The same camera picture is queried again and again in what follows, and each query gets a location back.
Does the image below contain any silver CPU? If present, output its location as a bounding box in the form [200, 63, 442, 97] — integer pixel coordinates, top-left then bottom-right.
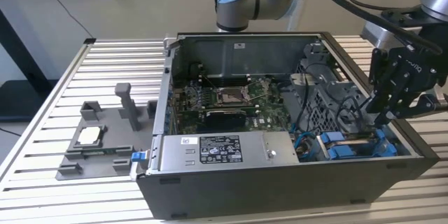
[78, 127, 103, 146]

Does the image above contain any silver power supply unit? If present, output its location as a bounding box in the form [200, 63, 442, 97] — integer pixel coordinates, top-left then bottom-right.
[158, 132, 299, 172]

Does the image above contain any blue internal wire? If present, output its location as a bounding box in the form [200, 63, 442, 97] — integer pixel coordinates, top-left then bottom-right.
[292, 130, 316, 154]

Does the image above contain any CPU socket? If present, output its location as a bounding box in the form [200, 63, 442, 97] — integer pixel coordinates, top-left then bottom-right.
[216, 87, 252, 104]

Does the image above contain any black monitor stand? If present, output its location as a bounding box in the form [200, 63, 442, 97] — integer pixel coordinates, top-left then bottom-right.
[0, 8, 60, 123]

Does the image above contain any silver wrist mount block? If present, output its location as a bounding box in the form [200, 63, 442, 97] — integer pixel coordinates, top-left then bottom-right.
[360, 20, 422, 50]

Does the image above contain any black open PC case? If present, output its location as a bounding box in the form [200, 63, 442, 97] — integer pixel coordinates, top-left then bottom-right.
[130, 31, 442, 221]

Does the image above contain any green motherboard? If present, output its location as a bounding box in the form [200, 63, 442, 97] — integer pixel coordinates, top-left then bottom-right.
[171, 77, 292, 134]

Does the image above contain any grey disk bay cage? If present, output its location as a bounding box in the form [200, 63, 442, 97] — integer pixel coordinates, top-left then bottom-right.
[290, 42, 399, 162]

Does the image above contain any black disk wire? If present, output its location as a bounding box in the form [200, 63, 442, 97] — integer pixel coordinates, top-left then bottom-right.
[336, 94, 379, 136]

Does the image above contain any black internal wire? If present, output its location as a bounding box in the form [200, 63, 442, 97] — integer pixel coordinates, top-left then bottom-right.
[300, 63, 339, 133]

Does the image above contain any hard disk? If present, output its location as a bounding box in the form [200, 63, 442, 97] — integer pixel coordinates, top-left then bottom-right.
[316, 126, 399, 161]

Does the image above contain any green RAM stick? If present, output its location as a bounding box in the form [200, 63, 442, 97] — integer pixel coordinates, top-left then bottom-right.
[82, 149, 119, 156]

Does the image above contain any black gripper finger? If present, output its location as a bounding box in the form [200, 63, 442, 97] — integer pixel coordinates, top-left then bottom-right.
[384, 89, 438, 124]
[366, 47, 408, 127]

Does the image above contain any grey parts rack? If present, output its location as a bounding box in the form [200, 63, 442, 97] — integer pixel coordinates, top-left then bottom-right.
[55, 82, 159, 182]

